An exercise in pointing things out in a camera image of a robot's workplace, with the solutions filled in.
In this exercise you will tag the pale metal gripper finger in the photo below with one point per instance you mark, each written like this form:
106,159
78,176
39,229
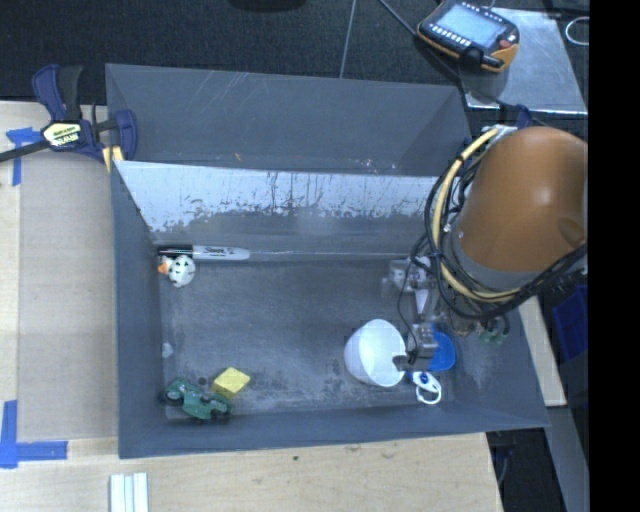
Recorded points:
429,345
413,356

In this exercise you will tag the white cup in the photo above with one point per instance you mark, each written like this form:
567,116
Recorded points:
372,352

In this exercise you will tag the grey metal bin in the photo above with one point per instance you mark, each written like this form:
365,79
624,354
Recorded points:
280,320

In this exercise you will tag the yellow block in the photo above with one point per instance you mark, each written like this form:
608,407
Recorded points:
230,382

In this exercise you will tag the black and grey marker pen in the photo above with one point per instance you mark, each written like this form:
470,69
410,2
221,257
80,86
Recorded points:
215,252

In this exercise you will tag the green toy vehicle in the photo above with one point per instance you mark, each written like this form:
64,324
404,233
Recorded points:
197,402

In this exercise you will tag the white spotted toy animal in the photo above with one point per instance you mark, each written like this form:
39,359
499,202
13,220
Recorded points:
181,271

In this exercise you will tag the small clear plastic piece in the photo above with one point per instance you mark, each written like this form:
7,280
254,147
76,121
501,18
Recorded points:
167,349

